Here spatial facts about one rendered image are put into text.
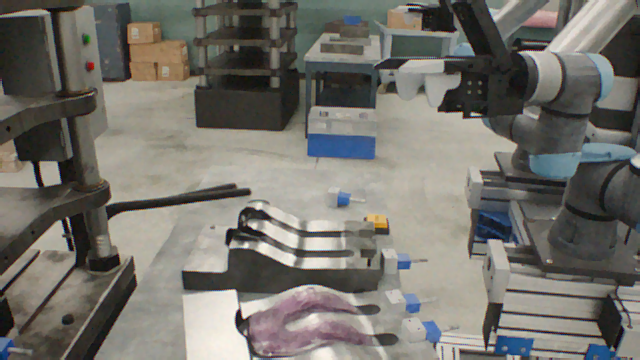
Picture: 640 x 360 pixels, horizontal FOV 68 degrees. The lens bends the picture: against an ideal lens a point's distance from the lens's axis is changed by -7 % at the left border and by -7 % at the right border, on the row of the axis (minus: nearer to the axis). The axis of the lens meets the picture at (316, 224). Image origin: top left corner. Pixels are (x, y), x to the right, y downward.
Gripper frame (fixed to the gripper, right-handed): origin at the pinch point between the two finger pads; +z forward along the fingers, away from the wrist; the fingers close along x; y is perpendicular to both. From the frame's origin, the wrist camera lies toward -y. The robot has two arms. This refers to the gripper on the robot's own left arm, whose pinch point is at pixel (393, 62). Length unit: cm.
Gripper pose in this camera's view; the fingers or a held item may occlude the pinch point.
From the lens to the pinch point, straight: 68.1
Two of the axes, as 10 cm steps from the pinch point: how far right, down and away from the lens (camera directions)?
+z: -9.6, 1.1, -2.6
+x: -2.8, -3.2, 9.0
